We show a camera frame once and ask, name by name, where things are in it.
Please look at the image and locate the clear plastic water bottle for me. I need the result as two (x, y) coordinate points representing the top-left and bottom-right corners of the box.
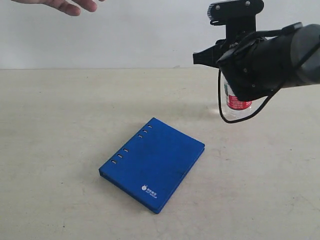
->
(222, 75), (253, 120)

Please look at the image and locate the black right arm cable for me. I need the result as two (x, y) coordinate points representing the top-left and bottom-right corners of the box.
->
(217, 67), (281, 124)

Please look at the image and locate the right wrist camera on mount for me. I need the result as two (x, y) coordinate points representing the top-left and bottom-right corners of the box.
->
(207, 0), (265, 46)

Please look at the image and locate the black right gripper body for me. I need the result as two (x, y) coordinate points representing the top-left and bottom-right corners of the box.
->
(216, 37), (288, 101)

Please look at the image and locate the person's bare hand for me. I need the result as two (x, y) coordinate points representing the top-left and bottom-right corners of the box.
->
(13, 0), (98, 17)

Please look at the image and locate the blue ring binder notebook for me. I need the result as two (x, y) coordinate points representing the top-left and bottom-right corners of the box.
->
(98, 117), (205, 214)

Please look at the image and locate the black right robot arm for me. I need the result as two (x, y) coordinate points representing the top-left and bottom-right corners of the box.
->
(192, 22), (320, 102)

